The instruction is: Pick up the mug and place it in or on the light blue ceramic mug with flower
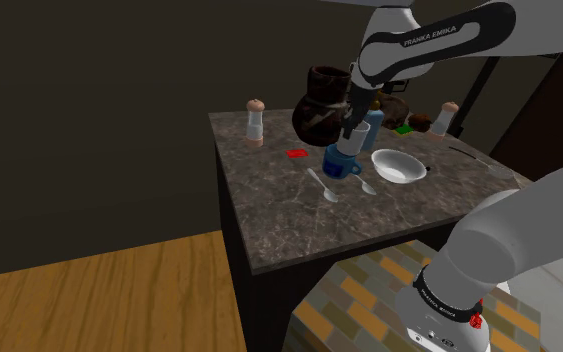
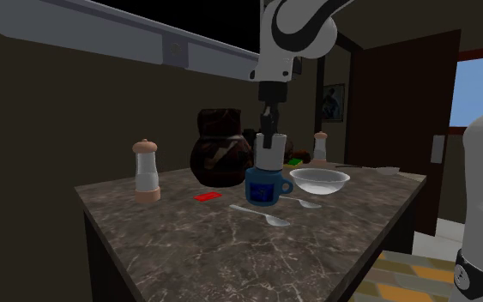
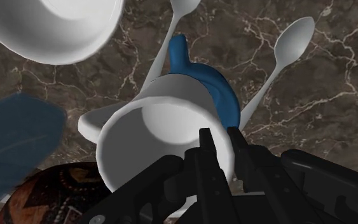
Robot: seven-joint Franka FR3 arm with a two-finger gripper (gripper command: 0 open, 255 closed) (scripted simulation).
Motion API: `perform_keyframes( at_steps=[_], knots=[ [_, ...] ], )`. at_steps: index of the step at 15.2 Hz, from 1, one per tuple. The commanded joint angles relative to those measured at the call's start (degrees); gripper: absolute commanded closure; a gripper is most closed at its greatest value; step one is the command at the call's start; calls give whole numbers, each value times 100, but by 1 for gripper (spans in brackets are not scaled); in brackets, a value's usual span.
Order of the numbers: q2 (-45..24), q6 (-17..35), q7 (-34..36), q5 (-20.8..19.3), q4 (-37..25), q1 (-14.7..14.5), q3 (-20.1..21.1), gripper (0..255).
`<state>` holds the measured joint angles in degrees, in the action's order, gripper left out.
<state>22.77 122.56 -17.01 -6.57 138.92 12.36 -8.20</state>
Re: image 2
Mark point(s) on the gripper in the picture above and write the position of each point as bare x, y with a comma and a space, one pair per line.
273, 92

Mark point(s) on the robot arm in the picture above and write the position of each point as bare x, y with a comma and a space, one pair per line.
297, 29

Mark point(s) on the white cylindrical cup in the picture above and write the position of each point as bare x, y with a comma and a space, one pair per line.
269, 160

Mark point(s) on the brown lump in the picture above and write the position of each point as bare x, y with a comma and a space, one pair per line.
300, 154

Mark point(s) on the green and yellow sponge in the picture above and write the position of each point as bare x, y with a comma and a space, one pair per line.
294, 162

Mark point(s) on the small clear salt mill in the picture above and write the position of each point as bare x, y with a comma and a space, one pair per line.
320, 148

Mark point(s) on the dark brown patterned jug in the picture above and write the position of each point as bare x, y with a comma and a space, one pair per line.
218, 154

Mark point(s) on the blue mug with picture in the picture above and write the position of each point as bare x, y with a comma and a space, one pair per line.
262, 190

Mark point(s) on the white bowl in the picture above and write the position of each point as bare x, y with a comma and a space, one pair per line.
319, 182

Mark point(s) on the short silver spoon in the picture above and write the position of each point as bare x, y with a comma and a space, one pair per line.
306, 203

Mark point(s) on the long silver spoon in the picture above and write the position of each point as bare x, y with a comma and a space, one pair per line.
262, 216

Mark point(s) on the red card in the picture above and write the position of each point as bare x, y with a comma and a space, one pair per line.
208, 196

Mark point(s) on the dark brown door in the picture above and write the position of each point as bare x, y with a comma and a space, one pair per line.
396, 125

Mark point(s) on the large clear salt mill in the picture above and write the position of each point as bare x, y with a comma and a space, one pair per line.
146, 171

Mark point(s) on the grey overhead hood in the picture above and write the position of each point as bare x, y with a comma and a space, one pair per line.
99, 29

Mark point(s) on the framed wall picture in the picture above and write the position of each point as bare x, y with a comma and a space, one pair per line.
333, 102

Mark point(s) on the white light switch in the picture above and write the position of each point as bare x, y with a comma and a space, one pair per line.
437, 149

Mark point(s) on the window with red frame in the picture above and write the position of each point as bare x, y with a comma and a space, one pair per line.
479, 92

